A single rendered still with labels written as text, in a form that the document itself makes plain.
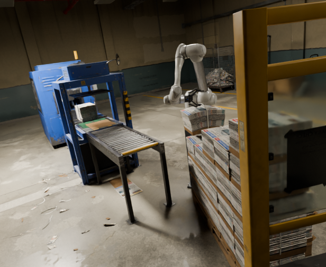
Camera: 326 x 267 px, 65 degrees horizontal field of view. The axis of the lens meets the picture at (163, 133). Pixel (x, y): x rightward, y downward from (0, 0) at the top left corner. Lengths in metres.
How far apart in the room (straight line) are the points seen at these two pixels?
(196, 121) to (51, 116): 4.14
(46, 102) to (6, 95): 5.21
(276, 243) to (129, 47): 11.12
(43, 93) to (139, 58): 7.08
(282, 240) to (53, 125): 5.24
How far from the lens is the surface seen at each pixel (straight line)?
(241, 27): 1.02
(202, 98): 3.05
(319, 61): 1.20
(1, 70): 11.22
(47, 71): 6.11
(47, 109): 6.15
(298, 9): 1.14
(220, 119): 2.73
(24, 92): 11.24
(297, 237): 1.99
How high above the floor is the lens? 1.74
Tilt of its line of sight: 17 degrees down
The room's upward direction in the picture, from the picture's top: 8 degrees counter-clockwise
